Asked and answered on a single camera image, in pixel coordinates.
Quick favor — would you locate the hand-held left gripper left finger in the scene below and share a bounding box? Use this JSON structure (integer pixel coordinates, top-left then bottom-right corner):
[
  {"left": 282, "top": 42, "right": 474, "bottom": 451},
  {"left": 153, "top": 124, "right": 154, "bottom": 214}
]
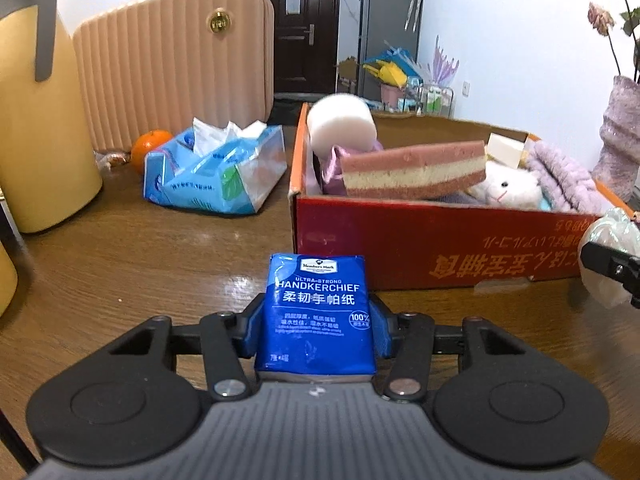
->
[{"left": 102, "top": 292, "right": 269, "bottom": 403}]

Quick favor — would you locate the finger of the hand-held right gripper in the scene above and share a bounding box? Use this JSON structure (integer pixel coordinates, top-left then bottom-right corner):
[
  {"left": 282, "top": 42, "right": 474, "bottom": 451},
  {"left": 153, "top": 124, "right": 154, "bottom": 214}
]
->
[{"left": 579, "top": 241, "right": 640, "bottom": 310}]

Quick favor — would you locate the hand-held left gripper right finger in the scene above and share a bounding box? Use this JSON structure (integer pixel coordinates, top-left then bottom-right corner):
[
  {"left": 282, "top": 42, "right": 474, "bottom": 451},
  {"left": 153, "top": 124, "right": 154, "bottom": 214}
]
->
[{"left": 370, "top": 294, "right": 537, "bottom": 404}]

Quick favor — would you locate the white translucent soft ball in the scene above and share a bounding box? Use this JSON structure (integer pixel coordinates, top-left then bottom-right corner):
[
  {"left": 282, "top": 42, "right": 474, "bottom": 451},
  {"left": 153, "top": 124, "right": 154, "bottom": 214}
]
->
[{"left": 582, "top": 206, "right": 640, "bottom": 309}]

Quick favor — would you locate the blue handkerchief tissue pack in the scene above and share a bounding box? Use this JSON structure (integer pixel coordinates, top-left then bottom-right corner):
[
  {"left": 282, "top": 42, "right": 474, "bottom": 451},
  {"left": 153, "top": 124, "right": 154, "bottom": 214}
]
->
[{"left": 254, "top": 252, "right": 377, "bottom": 378}]

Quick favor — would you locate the purple fluffy towel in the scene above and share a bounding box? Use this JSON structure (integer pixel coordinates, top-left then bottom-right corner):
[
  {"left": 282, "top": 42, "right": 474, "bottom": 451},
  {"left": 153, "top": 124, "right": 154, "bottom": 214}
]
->
[{"left": 525, "top": 139, "right": 615, "bottom": 213}]

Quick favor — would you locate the orange-red cardboard box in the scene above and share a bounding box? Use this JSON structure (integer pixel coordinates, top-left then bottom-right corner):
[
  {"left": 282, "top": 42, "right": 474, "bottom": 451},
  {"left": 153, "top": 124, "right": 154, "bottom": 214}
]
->
[{"left": 289, "top": 101, "right": 638, "bottom": 292}]

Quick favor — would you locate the pink layered sponge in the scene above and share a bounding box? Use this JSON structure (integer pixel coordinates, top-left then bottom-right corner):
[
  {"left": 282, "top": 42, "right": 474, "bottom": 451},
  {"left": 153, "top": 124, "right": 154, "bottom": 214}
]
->
[{"left": 340, "top": 140, "right": 487, "bottom": 199}]

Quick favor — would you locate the light blue soft tissue pack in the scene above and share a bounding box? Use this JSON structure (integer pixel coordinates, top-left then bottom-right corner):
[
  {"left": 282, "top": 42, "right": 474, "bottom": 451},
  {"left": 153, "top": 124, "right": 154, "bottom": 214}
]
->
[{"left": 143, "top": 117, "right": 288, "bottom": 216}]

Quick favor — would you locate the purple textured vase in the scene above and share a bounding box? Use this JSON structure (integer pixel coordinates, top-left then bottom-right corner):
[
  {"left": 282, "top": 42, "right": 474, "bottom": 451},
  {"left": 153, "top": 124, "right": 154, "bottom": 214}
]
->
[{"left": 590, "top": 75, "right": 640, "bottom": 206}]

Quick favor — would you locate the white plush toy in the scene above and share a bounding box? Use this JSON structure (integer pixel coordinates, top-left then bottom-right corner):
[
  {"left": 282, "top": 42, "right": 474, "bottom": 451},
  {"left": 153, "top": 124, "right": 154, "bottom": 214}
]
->
[{"left": 467, "top": 160, "right": 546, "bottom": 209}]

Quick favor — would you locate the cream sponge block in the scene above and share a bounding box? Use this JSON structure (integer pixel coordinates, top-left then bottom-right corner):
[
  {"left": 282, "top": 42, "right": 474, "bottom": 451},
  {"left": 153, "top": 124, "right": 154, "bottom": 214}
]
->
[{"left": 486, "top": 132, "right": 527, "bottom": 167}]

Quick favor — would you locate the pink satin cloth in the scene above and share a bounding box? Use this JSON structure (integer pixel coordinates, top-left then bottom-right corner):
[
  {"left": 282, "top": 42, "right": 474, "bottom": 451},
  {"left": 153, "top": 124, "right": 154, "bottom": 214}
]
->
[{"left": 312, "top": 142, "right": 386, "bottom": 197}]

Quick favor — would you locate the orange fruit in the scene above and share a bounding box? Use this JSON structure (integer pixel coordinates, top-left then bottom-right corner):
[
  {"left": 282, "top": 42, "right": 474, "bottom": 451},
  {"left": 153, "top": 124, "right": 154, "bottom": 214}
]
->
[{"left": 131, "top": 130, "right": 174, "bottom": 176}]

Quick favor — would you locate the white round sponge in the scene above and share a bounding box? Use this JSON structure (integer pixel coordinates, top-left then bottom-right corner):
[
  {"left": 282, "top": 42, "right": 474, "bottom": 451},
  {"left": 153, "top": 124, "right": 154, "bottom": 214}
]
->
[{"left": 306, "top": 93, "right": 377, "bottom": 155}]

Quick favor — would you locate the small wrapped snack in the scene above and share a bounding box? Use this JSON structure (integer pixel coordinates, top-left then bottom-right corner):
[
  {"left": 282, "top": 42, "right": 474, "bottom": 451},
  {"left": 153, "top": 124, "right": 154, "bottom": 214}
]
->
[{"left": 94, "top": 150, "right": 132, "bottom": 170}]

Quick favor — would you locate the metal trolley rack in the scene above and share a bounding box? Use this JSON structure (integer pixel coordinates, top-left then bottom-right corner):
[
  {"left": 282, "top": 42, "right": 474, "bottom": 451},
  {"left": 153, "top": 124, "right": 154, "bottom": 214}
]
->
[{"left": 415, "top": 82, "right": 456, "bottom": 118}]

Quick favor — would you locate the pink plastic bin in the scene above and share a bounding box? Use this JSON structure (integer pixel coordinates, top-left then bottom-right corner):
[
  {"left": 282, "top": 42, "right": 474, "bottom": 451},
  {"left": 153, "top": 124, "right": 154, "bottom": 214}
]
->
[{"left": 380, "top": 82, "right": 411, "bottom": 108}]

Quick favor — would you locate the yellow container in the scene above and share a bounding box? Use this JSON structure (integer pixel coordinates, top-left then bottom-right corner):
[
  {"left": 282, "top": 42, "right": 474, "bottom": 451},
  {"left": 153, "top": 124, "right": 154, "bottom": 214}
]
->
[{"left": 0, "top": 240, "right": 20, "bottom": 318}]

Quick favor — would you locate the small brown cardboard box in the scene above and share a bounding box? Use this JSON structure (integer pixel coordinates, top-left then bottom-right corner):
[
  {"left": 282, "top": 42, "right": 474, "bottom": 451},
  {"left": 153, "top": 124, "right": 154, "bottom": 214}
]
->
[{"left": 337, "top": 57, "right": 363, "bottom": 96}]

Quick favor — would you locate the yellow plastic dustpan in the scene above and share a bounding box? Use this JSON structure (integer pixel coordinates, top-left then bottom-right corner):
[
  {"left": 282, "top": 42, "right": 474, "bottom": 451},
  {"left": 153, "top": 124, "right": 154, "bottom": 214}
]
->
[{"left": 362, "top": 59, "right": 408, "bottom": 86}]

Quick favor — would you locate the pink ribbed suitcase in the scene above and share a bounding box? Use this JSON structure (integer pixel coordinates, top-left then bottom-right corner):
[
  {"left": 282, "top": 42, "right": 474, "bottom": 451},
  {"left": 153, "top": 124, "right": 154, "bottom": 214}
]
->
[{"left": 72, "top": 0, "right": 276, "bottom": 153}]

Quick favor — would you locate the dark brown entrance door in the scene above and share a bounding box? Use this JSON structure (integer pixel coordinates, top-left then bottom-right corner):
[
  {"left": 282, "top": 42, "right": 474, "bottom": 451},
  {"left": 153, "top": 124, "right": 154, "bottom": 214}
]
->
[{"left": 260, "top": 0, "right": 341, "bottom": 95}]

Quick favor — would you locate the yellow thermos jug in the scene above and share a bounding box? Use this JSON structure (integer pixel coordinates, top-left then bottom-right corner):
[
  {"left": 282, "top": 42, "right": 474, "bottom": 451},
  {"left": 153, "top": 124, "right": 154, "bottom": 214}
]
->
[{"left": 0, "top": 0, "right": 104, "bottom": 235}]

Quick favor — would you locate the blue plastic frame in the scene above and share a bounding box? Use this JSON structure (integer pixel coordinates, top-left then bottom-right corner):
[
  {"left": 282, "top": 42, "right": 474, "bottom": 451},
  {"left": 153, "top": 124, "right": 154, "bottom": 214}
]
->
[{"left": 370, "top": 47, "right": 426, "bottom": 78}]

